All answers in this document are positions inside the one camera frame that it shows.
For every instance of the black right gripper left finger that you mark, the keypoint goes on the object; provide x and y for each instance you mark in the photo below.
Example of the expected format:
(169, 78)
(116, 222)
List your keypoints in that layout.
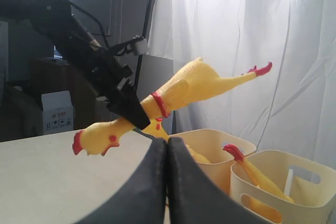
(141, 199)

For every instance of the cream bin marked O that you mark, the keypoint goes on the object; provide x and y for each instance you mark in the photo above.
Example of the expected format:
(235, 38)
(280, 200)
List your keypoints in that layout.
(209, 143)

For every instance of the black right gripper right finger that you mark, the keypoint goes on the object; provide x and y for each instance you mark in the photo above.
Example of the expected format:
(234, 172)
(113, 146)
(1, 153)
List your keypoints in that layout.
(194, 198)

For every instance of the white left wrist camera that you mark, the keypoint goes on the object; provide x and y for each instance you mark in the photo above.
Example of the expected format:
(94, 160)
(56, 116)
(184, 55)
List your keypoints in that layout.
(137, 46)

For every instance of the headless yellow rubber chicken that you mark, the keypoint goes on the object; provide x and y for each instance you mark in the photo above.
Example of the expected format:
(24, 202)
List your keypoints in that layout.
(262, 182)

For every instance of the yellow rubber chicken with face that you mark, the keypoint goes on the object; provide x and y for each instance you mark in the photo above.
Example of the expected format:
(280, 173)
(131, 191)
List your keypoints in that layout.
(157, 130)

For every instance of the black light stand pole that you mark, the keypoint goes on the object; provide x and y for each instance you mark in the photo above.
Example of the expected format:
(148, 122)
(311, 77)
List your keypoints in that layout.
(144, 34)

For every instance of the white backdrop curtain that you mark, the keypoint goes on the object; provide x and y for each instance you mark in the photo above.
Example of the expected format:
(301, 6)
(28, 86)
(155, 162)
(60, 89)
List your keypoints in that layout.
(292, 108)

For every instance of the white cardboard box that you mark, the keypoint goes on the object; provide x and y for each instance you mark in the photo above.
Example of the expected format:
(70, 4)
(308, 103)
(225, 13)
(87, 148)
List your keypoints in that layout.
(58, 112)

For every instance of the yellow rubber chicken front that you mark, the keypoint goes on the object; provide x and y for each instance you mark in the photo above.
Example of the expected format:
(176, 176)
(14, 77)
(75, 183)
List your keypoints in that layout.
(196, 81)

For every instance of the cream bin marked X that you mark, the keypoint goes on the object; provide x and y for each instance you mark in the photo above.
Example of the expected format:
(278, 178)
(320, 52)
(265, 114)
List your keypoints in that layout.
(309, 184)

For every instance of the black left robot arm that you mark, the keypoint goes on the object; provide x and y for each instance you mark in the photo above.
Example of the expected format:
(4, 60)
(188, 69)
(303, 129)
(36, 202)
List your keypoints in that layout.
(52, 18)

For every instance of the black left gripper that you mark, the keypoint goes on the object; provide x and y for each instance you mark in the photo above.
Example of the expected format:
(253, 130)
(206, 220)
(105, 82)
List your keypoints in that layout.
(105, 74)

